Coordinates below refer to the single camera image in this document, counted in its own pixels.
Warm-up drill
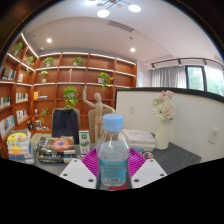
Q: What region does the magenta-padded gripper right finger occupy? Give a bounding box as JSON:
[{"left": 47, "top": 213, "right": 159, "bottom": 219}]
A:
[{"left": 127, "top": 147, "right": 168, "bottom": 190}]

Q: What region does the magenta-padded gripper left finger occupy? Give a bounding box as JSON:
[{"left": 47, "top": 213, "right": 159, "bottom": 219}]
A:
[{"left": 59, "top": 148, "right": 100, "bottom": 190}]

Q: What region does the clear water bottle blue cap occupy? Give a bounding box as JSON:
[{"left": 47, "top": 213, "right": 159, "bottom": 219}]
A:
[{"left": 95, "top": 113, "right": 131, "bottom": 187}]

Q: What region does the green and white carton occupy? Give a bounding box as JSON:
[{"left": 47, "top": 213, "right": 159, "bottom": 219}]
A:
[{"left": 78, "top": 129, "right": 92, "bottom": 155}]

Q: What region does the stack of white packs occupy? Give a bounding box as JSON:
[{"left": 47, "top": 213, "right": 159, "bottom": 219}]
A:
[{"left": 121, "top": 128, "right": 157, "bottom": 153}]

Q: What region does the stack of dark books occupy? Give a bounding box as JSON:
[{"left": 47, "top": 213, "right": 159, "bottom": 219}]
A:
[{"left": 35, "top": 135, "right": 77, "bottom": 164}]

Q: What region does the white vase with flowers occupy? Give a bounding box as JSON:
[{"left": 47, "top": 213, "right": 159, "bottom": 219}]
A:
[{"left": 151, "top": 89, "right": 178, "bottom": 151}]

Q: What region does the dark office chair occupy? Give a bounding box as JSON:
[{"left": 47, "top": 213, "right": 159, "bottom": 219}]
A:
[{"left": 50, "top": 107, "right": 82, "bottom": 145}]

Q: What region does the wooden artist mannequin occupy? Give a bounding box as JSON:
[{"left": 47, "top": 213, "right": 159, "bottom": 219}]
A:
[{"left": 82, "top": 84, "right": 116, "bottom": 144}]

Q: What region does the stack of colourful books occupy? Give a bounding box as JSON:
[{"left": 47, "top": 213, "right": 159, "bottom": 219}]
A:
[{"left": 6, "top": 128, "right": 35, "bottom": 164}]

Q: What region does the white partition panel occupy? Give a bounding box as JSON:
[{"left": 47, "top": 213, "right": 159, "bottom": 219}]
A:
[{"left": 114, "top": 87, "right": 224, "bottom": 164}]

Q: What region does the grey curtain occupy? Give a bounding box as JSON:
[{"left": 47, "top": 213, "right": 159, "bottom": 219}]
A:
[{"left": 150, "top": 65, "right": 188, "bottom": 89}]

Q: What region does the wooden shelf unit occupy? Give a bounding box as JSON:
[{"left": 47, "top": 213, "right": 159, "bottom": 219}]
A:
[{"left": 0, "top": 32, "right": 138, "bottom": 161}]

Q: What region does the window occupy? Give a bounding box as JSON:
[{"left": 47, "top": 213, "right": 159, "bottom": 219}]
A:
[{"left": 185, "top": 65, "right": 224, "bottom": 98}]

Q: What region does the branched ceiling lamp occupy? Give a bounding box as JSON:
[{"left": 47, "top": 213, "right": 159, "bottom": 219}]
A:
[{"left": 83, "top": 0, "right": 142, "bottom": 18}]

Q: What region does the black track light rail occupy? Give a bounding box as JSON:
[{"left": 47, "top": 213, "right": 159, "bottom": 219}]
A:
[{"left": 149, "top": 57, "right": 224, "bottom": 70}]

